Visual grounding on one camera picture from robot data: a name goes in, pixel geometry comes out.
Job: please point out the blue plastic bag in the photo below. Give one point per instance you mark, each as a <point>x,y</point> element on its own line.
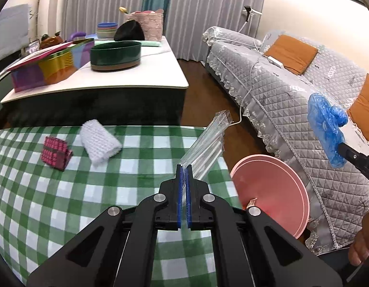
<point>325,119</point>

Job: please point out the yellow flower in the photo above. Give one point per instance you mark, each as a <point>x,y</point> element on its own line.
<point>123,9</point>

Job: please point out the black hat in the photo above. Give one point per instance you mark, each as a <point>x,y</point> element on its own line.
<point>129,31</point>

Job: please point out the pink lace basket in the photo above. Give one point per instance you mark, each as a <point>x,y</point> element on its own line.
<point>151,25</point>

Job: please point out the mint green cloth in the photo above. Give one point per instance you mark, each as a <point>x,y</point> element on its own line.
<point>151,44</point>

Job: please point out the white bubble wrap roll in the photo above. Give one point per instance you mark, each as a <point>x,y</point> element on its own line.
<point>99,140</point>

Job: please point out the stack of coloured bowls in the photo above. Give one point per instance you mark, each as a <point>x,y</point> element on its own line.
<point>106,30</point>

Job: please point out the dark red printed packet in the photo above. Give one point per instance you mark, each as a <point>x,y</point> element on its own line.
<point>54,154</point>

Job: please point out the grey quilted sofa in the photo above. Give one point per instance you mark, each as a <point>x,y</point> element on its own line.
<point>277,101</point>

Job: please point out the green oval tin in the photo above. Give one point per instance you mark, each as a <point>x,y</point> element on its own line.
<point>115,55</point>

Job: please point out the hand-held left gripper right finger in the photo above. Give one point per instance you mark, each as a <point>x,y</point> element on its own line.
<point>189,185</point>

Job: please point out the clear plastic straw sleeve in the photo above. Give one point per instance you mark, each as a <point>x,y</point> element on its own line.
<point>208,143</point>

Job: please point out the colourful lidded box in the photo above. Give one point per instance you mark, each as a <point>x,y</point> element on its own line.
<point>44,68</point>

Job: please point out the white-topped coffee table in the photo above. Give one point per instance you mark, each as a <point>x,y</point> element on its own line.
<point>127,80</point>

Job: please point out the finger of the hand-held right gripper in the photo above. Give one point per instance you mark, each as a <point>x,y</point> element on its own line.
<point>357,158</point>

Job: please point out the person's right hand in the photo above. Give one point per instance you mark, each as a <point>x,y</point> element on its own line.
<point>363,239</point>

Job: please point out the brown teapot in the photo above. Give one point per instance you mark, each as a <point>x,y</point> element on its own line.
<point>51,40</point>

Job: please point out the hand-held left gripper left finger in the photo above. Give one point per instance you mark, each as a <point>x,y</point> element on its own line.
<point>180,185</point>

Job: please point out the grey printed dust cover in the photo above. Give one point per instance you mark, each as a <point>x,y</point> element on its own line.
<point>11,30</point>

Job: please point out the small photo frame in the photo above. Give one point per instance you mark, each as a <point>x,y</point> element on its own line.
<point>34,47</point>

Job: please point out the white stand with black head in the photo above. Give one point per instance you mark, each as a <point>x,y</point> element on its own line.
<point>248,13</point>

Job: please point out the green checked tablecloth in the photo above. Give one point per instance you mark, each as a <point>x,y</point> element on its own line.
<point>68,209</point>

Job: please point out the white power strip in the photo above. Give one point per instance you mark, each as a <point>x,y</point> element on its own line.
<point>275,61</point>

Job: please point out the orange cushion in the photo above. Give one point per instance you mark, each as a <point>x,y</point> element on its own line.
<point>292,53</point>
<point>363,110</point>

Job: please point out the pink plastic basin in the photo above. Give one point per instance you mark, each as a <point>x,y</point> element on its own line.
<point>271,191</point>

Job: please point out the grey curtain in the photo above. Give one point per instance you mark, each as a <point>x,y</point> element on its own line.
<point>208,15</point>

